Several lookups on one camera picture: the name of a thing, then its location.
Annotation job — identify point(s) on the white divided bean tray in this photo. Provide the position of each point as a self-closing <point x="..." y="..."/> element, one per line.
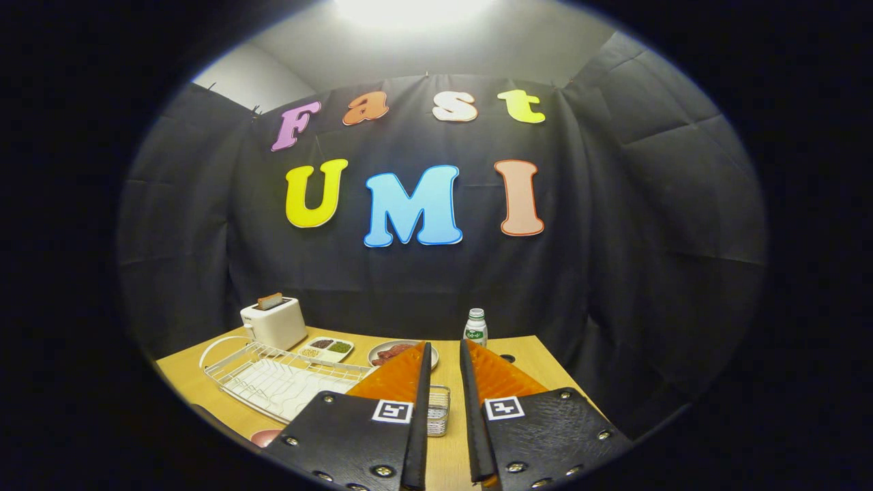
<point x="331" y="356"/>

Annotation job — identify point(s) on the black backdrop cloth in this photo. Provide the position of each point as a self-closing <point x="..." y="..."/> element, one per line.
<point x="580" y="259"/>

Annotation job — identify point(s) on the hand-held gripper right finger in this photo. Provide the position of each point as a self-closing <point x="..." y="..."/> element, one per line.
<point x="475" y="423"/>

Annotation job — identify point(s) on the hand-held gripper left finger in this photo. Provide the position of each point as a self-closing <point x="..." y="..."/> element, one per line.
<point x="417" y="423"/>

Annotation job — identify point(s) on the white green-label drink bottle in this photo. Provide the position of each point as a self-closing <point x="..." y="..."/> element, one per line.
<point x="476" y="331"/>

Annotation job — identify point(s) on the pink plate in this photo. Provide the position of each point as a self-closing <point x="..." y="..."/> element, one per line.
<point x="266" y="438"/>

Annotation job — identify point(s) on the red steak piece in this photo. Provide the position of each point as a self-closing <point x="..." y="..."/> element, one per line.
<point x="402" y="348"/>
<point x="385" y="357"/>

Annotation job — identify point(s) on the white toaster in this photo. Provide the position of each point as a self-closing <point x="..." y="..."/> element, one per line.
<point x="276" y="327"/>

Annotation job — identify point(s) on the white drip tray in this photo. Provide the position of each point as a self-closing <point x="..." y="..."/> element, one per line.
<point x="286" y="389"/>

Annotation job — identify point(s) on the round cream plate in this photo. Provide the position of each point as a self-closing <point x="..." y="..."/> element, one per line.
<point x="376" y="349"/>

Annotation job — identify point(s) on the brown toast slice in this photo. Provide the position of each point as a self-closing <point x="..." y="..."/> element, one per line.
<point x="270" y="301"/>

